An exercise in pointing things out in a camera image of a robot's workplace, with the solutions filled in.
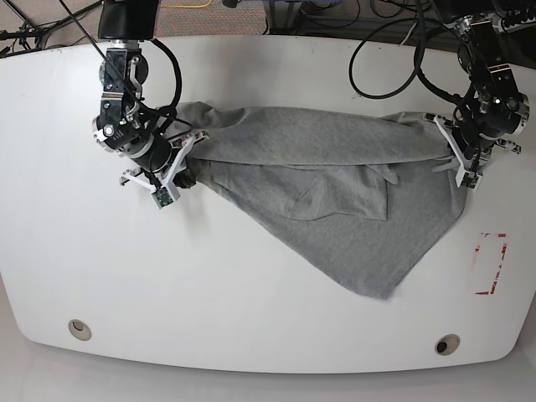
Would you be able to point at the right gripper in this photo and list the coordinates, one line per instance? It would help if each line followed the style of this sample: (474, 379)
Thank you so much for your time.
(161, 161)

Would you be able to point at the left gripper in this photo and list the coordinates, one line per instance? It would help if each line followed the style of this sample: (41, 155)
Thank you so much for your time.
(466, 159)

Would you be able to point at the grey T-shirt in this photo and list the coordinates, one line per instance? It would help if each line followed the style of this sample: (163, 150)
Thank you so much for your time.
(361, 198)

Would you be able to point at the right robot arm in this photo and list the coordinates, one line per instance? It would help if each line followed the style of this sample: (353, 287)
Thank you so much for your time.
(123, 115)

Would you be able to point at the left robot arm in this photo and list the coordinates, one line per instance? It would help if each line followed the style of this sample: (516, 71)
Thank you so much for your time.
(493, 107)

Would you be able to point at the red tape rectangle marking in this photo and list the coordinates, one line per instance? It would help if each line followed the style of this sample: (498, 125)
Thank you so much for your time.
(487, 263)

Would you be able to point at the white power strip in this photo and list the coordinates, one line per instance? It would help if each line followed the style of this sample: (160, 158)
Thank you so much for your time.
(517, 19)

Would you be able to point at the black tripod legs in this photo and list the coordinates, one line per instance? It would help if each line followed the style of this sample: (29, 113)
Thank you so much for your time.
(33, 26)

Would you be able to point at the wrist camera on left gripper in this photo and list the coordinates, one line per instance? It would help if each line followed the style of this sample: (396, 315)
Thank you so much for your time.
(468, 179)

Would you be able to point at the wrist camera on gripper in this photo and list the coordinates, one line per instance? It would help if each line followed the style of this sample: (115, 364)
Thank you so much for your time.
(164, 196)
(468, 179)

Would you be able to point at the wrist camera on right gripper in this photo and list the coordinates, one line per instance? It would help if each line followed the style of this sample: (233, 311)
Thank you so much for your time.
(164, 196)

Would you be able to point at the right table cable grommet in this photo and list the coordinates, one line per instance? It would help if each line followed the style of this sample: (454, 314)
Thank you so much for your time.
(447, 345)

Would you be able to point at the table cable grommet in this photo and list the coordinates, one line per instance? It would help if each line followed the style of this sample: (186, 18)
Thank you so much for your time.
(79, 330)
(447, 345)

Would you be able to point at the left table cable grommet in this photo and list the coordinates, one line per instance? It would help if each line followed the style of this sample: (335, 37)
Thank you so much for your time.
(79, 330)

